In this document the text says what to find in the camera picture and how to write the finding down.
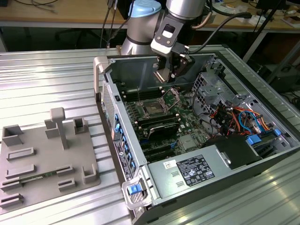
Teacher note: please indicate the black plastic shroud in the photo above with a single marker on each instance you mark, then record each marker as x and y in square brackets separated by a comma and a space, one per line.
[234, 150]

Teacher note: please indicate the silver CPU chip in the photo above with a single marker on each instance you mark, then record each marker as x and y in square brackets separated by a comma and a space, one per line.
[161, 75]

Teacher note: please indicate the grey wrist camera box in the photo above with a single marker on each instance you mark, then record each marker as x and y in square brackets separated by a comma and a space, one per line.
[164, 35]

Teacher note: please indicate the CPU socket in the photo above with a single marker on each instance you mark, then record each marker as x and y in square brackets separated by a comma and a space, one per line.
[152, 109]

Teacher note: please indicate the small white box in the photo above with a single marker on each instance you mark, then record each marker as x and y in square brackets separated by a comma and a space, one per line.
[252, 20]

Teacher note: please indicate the grey power supply unit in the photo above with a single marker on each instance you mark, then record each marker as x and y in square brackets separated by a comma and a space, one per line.
[164, 182]

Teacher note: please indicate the green motherboard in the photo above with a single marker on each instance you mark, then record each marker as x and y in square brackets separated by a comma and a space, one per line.
[187, 126]

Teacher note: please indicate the thin metal locking lever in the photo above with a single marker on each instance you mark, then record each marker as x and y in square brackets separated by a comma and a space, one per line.
[175, 88]
[139, 96]

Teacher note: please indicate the green RAM stick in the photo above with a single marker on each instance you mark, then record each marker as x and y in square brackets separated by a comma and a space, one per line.
[35, 176]

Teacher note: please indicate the black graphics card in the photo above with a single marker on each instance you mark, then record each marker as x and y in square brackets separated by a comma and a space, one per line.
[164, 131]

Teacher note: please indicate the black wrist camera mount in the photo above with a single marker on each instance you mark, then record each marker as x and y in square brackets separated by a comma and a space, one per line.
[186, 65]

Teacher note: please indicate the wooden desk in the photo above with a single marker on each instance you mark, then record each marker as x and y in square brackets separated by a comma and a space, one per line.
[70, 11]

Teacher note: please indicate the grey plastic parts rack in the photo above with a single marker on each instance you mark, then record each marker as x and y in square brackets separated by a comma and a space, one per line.
[47, 159]

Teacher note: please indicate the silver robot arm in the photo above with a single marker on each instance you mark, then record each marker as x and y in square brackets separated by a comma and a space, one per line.
[140, 30]

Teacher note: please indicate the grey open PC case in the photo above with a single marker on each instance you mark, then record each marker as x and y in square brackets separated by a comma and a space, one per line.
[131, 70]

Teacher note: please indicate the black office chair base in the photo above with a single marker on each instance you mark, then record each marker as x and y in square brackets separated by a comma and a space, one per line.
[77, 35]

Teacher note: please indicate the grey metal disk bay cage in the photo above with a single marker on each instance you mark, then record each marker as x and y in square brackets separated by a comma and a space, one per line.
[211, 89]

